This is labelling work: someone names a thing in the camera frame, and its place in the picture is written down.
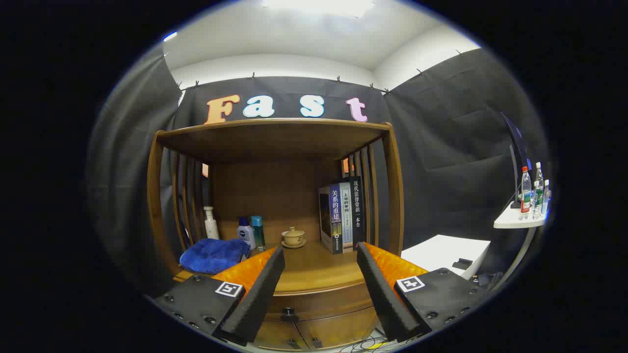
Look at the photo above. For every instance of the black electronic equipment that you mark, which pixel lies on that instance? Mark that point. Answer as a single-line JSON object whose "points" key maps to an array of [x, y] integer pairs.
{"points": [[485, 280]]}

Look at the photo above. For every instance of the light grey spine book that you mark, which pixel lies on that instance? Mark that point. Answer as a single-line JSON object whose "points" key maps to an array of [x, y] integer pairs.
{"points": [[346, 215]]}

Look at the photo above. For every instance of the red cap water bottle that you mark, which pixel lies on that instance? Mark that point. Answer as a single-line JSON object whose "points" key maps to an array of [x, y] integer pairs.
{"points": [[525, 196]]}

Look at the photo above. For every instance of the white side table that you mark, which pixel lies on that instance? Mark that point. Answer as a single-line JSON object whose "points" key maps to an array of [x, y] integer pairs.
{"points": [[510, 220]]}

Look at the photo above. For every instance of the white drawer unit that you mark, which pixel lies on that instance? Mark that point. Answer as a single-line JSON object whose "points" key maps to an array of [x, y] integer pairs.
{"points": [[441, 250]]}

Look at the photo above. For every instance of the white lotion bottle blue cap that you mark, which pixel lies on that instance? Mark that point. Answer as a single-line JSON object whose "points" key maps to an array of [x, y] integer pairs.
{"points": [[245, 235]]}

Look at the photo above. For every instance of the teal bottle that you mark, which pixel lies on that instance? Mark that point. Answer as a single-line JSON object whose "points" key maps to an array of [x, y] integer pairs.
{"points": [[258, 233]]}

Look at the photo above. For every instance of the wooden countertop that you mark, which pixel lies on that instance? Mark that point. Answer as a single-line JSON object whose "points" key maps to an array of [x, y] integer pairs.
{"points": [[314, 267]]}

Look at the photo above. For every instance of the blue towel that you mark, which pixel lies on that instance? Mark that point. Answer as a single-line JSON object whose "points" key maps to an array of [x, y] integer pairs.
{"points": [[211, 255]]}

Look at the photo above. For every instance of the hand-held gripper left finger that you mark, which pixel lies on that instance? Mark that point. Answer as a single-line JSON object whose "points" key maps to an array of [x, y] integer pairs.
{"points": [[260, 299]]}

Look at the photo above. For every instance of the wooden cabinet door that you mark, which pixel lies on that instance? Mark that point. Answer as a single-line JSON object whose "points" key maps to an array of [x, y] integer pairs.
{"points": [[338, 328], [277, 336]]}

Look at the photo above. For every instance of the clear water bottle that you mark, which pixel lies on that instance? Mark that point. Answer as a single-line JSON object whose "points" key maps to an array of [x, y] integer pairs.
{"points": [[538, 191], [545, 198]]}

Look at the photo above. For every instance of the white pump bottle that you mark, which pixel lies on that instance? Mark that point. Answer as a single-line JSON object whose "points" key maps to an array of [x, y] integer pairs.
{"points": [[211, 228]]}

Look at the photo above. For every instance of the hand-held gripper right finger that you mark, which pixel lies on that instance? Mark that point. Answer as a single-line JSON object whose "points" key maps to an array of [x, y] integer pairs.
{"points": [[382, 294]]}

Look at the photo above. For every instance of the blue spine book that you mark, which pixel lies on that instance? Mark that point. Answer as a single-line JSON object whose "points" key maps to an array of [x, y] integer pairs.
{"points": [[336, 215]]}

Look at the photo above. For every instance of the wooden cabinet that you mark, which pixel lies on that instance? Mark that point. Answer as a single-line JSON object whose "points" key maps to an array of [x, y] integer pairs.
{"points": [[274, 186]]}

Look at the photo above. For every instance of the black spine book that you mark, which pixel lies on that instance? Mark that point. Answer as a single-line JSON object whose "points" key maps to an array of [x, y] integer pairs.
{"points": [[357, 211]]}

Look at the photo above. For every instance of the ceiling light panel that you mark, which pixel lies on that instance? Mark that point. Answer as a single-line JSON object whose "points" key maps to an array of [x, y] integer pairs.
{"points": [[319, 6]]}

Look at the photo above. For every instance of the tan lidded teacup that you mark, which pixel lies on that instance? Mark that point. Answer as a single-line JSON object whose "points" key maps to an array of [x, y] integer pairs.
{"points": [[293, 238]]}

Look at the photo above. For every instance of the wooden drawer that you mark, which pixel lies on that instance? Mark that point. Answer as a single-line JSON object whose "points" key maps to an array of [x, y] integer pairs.
{"points": [[333, 301]]}

